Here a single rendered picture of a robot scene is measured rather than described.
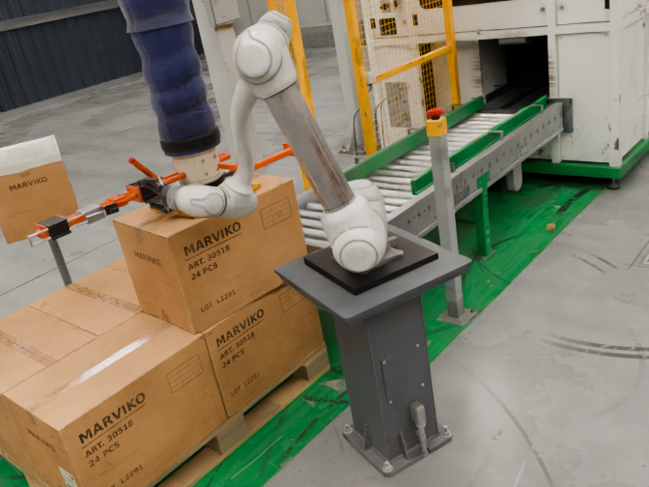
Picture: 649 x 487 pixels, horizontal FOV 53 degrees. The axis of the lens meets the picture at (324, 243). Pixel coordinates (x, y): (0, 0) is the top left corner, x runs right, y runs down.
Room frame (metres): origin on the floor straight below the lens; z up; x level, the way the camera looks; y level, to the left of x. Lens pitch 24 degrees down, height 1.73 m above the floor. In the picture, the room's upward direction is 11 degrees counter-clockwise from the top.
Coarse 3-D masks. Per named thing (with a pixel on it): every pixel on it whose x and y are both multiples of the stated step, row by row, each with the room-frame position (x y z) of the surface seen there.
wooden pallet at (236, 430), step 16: (320, 352) 2.51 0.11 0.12; (304, 368) 2.45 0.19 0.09; (320, 368) 2.50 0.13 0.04; (272, 384) 2.30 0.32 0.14; (288, 384) 2.45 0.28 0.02; (304, 384) 2.43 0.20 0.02; (256, 400) 2.22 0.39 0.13; (272, 400) 2.35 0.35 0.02; (288, 400) 2.34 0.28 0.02; (240, 416) 2.16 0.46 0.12; (256, 416) 2.26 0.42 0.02; (272, 416) 2.27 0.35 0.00; (224, 432) 2.09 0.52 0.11; (240, 432) 2.14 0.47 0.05; (0, 448) 2.21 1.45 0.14; (192, 448) 1.98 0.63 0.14; (208, 448) 2.12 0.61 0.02; (224, 448) 2.08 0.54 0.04; (16, 464) 2.11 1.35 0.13; (176, 464) 1.92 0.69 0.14; (192, 464) 2.04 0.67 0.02; (208, 464) 2.03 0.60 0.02; (32, 480) 2.04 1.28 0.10; (176, 480) 1.97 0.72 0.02; (192, 480) 1.95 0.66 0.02
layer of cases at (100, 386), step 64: (0, 320) 2.57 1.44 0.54; (64, 320) 2.45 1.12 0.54; (128, 320) 2.34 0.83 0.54; (256, 320) 2.30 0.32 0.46; (0, 384) 2.03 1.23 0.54; (64, 384) 1.95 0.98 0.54; (128, 384) 1.88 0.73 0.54; (192, 384) 2.04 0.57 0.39; (256, 384) 2.24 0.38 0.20; (64, 448) 1.69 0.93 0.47; (128, 448) 1.82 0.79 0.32
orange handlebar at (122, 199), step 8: (280, 152) 2.41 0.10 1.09; (288, 152) 2.42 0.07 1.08; (264, 160) 2.34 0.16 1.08; (272, 160) 2.36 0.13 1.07; (224, 168) 2.39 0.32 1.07; (232, 168) 2.36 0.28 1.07; (256, 168) 2.30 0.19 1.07; (168, 176) 2.38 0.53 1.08; (176, 176) 2.36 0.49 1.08; (184, 176) 2.38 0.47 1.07; (168, 184) 2.33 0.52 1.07; (128, 192) 2.26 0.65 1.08; (136, 192) 2.24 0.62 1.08; (112, 200) 2.18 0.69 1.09; (120, 200) 2.19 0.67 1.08; (128, 200) 2.21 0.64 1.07; (72, 216) 2.11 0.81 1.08; (80, 216) 2.09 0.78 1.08; (72, 224) 2.06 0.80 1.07
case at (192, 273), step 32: (256, 192) 2.41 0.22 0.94; (288, 192) 2.47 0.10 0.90; (128, 224) 2.32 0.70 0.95; (160, 224) 2.25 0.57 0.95; (192, 224) 2.19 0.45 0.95; (224, 224) 2.27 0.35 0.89; (256, 224) 2.35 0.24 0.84; (288, 224) 2.45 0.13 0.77; (128, 256) 2.38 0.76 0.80; (160, 256) 2.17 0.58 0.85; (192, 256) 2.16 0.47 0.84; (224, 256) 2.24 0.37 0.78; (256, 256) 2.33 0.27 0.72; (288, 256) 2.43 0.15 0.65; (160, 288) 2.23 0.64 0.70; (192, 288) 2.14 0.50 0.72; (224, 288) 2.22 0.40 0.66; (256, 288) 2.31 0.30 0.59; (192, 320) 2.11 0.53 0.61
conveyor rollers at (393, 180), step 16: (464, 128) 4.19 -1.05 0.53; (480, 128) 4.11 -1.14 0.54; (448, 144) 3.88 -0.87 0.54; (464, 144) 3.80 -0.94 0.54; (400, 160) 3.71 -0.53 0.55; (416, 160) 3.65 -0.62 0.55; (368, 176) 3.54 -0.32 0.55; (384, 176) 3.48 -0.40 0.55; (400, 176) 3.48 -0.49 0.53; (384, 192) 3.24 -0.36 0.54; (400, 192) 3.18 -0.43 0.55; (320, 208) 3.20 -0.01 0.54; (304, 224) 3.03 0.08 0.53; (320, 224) 2.97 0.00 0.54; (320, 240) 2.85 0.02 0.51
